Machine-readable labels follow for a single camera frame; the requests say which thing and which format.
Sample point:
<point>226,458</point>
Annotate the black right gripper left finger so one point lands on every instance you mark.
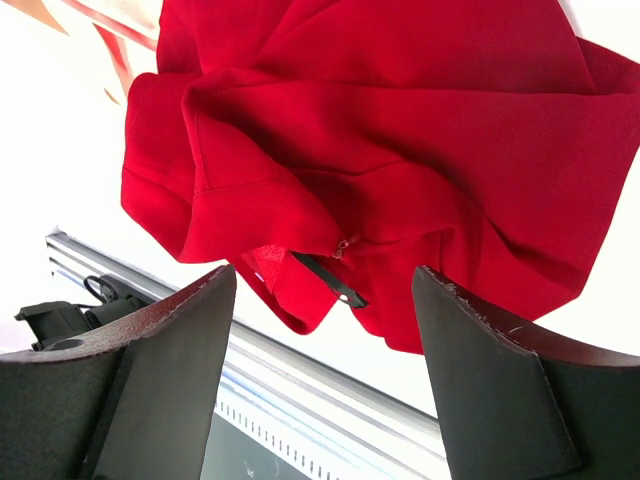
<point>131,400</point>

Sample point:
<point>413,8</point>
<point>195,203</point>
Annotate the red skirt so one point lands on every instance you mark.
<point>332,147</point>

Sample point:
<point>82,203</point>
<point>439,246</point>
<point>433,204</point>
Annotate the salmon pink garment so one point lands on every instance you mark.
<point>111,42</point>

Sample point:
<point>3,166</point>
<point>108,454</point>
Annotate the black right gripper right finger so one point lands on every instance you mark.
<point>515,400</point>

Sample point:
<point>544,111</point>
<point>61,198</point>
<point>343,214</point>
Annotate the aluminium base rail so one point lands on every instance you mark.
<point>349,394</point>

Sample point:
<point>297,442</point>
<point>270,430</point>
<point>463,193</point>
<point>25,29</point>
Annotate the white slotted cable duct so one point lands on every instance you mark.
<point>247,443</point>

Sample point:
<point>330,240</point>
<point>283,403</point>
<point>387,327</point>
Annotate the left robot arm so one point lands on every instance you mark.
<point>54,321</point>

